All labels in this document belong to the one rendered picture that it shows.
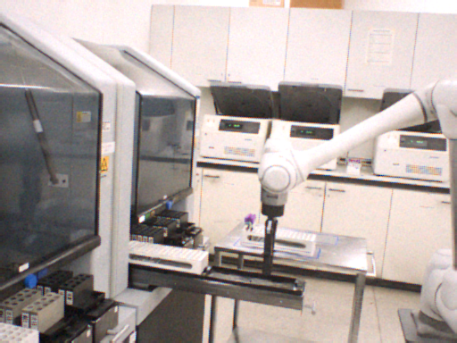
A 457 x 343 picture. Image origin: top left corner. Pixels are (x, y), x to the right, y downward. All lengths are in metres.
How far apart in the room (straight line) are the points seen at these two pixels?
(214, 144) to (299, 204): 0.86
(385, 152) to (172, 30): 2.11
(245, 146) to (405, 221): 1.40
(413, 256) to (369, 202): 0.54
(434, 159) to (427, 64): 0.78
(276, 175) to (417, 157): 2.66
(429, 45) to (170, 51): 2.18
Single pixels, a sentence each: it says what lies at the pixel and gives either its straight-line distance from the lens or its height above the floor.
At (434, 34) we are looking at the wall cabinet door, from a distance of 4.20.
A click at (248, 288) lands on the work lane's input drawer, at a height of 0.80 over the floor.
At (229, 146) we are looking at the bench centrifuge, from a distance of 3.94.
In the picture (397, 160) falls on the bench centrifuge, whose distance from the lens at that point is 3.86.
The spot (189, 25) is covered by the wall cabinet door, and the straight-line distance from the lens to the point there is 4.38.
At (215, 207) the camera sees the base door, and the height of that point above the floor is 0.49.
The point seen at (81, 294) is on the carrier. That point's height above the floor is 0.85.
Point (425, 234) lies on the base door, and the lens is 3.99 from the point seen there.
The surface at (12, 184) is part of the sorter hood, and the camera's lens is 1.07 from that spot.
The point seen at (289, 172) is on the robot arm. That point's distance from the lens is 1.30.
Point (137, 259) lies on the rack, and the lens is 1.73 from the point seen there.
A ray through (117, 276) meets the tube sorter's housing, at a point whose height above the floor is 0.81.
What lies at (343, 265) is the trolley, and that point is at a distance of 1.87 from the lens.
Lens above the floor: 1.41
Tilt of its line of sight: 9 degrees down
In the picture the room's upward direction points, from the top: 4 degrees clockwise
